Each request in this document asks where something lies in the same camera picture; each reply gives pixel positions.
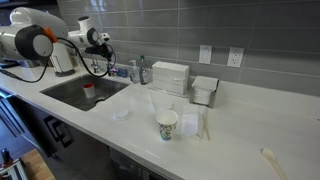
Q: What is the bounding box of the white paper towel stack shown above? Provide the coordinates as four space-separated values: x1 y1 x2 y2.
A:
152 61 189 95

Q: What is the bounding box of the white wall outlet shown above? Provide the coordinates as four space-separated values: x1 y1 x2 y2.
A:
227 47 244 67

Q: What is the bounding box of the white cup red inside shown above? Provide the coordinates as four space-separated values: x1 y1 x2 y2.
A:
83 83 95 98

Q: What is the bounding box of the green cap dish soap bottle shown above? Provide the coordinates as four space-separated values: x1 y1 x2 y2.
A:
139 55 148 85

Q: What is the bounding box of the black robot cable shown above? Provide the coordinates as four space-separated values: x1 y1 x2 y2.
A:
0 37 118 84

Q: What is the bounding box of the patterned paper cup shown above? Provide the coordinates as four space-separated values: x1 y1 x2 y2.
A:
156 110 178 141

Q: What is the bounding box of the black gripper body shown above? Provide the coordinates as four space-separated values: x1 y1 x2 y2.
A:
85 44 113 61

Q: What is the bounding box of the clear soap pump bottle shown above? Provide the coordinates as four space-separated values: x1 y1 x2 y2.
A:
131 60 140 83

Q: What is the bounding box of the metal napkin holder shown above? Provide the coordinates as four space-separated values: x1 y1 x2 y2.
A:
191 76 219 108

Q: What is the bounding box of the clear plastic lid sleeve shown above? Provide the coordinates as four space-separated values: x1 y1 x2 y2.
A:
180 104 207 139

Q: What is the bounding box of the stainless steel sink basin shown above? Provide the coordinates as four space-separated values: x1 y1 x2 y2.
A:
42 75 127 111

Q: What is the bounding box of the blue sponge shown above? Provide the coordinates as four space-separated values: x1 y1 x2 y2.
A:
117 68 128 78

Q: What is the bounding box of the white wall switch plate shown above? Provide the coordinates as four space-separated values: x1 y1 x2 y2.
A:
199 45 212 64

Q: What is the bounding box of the dishwasher front panel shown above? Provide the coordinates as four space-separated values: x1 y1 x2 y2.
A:
109 148 171 180

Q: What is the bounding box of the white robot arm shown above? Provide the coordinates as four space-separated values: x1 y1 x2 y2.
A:
0 7 112 61

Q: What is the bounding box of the white plastic spoon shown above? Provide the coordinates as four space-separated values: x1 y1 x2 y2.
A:
261 148 288 180

